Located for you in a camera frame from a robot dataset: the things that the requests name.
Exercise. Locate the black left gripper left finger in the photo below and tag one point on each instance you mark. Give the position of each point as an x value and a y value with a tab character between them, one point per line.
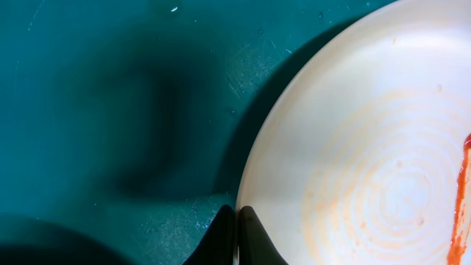
217	245

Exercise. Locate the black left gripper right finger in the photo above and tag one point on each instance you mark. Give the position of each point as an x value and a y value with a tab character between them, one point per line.
254	244

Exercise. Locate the white plate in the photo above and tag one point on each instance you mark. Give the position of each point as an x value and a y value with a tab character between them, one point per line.
365	157

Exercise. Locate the teal plastic tray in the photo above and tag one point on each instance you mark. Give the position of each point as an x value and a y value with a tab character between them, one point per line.
126	124

